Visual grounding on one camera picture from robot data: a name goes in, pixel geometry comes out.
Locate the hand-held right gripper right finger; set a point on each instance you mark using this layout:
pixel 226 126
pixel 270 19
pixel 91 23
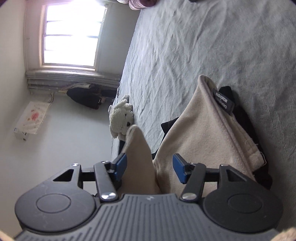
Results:
pixel 179 166

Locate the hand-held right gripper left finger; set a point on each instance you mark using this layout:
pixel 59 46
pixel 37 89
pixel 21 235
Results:
pixel 121 163

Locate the beige and black raglan sweatshirt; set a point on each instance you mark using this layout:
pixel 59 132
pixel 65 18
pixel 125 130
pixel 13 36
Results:
pixel 203 129

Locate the dark hanging clothes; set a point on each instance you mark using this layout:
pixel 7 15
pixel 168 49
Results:
pixel 85 97

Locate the white plush dog toy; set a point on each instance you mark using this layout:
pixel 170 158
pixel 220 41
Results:
pixel 120 115

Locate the grey patterned curtain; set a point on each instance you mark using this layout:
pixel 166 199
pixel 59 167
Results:
pixel 69 78

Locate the grey bed sheet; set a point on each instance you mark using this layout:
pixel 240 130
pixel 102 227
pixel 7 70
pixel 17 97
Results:
pixel 185 46

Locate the window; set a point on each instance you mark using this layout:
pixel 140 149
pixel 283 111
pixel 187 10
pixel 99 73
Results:
pixel 71 34

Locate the pink folded quilt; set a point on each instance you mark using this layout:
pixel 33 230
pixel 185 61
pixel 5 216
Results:
pixel 141 3

